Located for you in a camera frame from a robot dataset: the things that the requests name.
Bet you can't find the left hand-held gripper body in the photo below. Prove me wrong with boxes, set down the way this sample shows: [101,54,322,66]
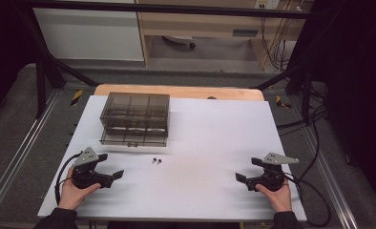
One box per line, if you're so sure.
[72,146,114,190]

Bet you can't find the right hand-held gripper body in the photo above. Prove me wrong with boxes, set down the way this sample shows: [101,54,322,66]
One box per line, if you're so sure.
[244,152,300,193]

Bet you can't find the person's right hand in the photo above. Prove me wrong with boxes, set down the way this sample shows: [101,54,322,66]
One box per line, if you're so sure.
[255,177,294,214]

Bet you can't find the person's left hand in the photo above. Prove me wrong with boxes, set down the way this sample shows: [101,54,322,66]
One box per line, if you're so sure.
[57,166,102,211]

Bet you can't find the smoky transparent drawer organizer box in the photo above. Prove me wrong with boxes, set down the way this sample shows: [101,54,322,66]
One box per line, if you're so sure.
[98,92,171,148]

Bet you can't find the white table mat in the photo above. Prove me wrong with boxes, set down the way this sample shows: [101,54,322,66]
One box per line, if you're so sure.
[37,94,308,223]

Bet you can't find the black metal stand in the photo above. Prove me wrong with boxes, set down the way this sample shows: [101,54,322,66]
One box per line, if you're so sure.
[16,6,100,119]
[253,60,316,126]

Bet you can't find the wooden table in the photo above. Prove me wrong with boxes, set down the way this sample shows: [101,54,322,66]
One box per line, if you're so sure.
[93,83,265,102]

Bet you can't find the white cabinet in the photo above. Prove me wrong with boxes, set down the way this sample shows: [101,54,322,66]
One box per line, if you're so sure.
[32,7,145,62]

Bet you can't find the office chair base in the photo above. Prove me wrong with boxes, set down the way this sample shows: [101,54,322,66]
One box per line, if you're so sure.
[161,34,198,50]

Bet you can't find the light wooden desk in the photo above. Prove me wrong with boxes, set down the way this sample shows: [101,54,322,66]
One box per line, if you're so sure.
[135,0,315,69]

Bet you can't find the white power strip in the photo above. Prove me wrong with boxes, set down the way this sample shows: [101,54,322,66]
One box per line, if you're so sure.
[254,0,282,10]

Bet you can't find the left hand-held gripper black cable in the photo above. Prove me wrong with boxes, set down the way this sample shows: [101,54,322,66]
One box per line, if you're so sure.
[54,151,84,206]

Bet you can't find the hand-held gripper black cable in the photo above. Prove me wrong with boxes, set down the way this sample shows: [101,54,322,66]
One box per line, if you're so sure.
[54,151,84,206]
[282,171,333,229]

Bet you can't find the right hand-held gripper black cable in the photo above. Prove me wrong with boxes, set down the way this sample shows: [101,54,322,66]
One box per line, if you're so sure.
[282,171,333,229]

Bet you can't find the aluminium floor rail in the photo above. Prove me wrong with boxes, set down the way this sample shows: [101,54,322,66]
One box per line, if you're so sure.
[303,126,360,229]
[0,90,60,221]

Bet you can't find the black floor cables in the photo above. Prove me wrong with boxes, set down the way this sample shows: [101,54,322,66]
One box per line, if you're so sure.
[277,104,329,184]

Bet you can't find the bundle of hanging cables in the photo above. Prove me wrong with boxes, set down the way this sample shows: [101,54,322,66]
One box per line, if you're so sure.
[258,15,295,73]

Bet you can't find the black metal frame bar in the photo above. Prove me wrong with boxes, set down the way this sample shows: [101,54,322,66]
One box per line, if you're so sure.
[17,0,315,19]

